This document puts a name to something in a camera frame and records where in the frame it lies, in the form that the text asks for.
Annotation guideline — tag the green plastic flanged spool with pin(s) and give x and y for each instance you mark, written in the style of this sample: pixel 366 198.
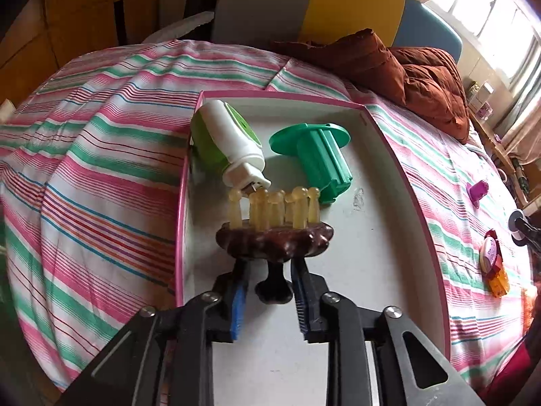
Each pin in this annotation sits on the green plastic flanged spool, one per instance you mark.
pixel 318 150

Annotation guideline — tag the striped pink green bedsheet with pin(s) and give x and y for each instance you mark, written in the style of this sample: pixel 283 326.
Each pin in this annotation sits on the striped pink green bedsheet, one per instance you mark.
pixel 91 168

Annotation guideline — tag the white green plug-in device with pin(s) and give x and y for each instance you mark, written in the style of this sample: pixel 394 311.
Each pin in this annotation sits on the white green plug-in device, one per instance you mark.
pixel 228 147

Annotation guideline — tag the pink white cardboard tray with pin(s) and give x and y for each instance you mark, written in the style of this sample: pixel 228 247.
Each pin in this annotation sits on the pink white cardboard tray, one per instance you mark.
pixel 370 325

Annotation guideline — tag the wooden side desk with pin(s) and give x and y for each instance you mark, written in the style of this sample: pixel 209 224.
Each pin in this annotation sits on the wooden side desk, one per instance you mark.
pixel 524 179

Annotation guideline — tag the rust brown quilted blanket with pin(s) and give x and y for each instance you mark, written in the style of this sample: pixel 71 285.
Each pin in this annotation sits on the rust brown quilted blanket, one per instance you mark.
pixel 424 80

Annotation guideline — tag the grey yellow blue headboard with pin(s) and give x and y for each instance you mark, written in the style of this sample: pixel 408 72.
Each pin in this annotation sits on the grey yellow blue headboard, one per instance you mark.
pixel 398 23

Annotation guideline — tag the red skirt clothing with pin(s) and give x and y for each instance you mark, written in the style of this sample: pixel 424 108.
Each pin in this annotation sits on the red skirt clothing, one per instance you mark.
pixel 507 384

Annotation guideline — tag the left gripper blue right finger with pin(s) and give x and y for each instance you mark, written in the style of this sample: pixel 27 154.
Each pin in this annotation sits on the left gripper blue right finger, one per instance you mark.
pixel 308 289

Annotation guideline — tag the white box on desk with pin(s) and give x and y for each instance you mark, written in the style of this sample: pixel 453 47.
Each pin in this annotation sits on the white box on desk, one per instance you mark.
pixel 478 94

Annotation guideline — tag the grey jar with black lid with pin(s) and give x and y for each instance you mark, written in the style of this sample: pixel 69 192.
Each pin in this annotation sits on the grey jar with black lid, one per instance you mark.
pixel 522 232

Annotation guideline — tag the brown massager with pegs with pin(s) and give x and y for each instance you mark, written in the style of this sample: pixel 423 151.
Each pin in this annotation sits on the brown massager with pegs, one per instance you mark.
pixel 277 227

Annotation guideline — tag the beige curtain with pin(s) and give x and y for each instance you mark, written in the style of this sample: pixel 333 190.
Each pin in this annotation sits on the beige curtain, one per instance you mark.
pixel 519 129

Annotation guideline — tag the yellow orange plastic car shell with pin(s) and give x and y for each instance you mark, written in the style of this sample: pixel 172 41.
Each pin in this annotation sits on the yellow orange plastic car shell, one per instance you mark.
pixel 498 283

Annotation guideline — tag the window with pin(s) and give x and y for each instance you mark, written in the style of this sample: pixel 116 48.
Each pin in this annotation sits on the window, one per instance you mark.
pixel 499 31

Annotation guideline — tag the magenta perforated dome toy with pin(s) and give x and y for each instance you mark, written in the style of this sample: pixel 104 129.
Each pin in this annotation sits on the magenta perforated dome toy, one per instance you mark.
pixel 477 191

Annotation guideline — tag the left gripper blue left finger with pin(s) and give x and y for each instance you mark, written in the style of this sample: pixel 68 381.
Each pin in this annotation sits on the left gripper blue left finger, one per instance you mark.
pixel 228 314

